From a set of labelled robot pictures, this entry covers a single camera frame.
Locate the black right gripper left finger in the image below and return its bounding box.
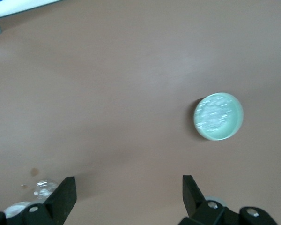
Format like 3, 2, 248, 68
0, 177, 77, 225

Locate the clear ice cube pile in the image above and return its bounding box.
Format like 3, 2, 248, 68
195, 96, 236, 132

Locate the pale green bowl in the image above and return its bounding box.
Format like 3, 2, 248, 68
192, 91, 244, 142

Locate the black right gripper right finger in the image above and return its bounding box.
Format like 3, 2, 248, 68
177, 174, 279, 225

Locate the clear wine glass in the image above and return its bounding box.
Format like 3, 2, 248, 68
4, 179, 59, 220

